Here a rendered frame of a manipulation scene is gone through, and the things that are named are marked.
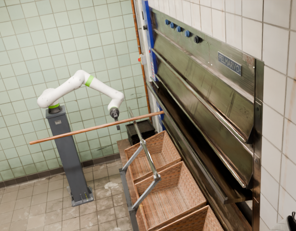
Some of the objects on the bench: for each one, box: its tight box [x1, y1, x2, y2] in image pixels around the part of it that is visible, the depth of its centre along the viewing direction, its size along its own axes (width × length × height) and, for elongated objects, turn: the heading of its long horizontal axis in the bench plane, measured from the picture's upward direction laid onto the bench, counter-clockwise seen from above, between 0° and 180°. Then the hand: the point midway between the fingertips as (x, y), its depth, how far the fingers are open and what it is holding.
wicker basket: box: [134, 161, 207, 231], centre depth 257 cm, size 49×56×28 cm
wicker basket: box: [124, 130, 181, 193], centre depth 309 cm, size 49×56×28 cm
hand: (117, 122), depth 287 cm, fingers open, 13 cm apart
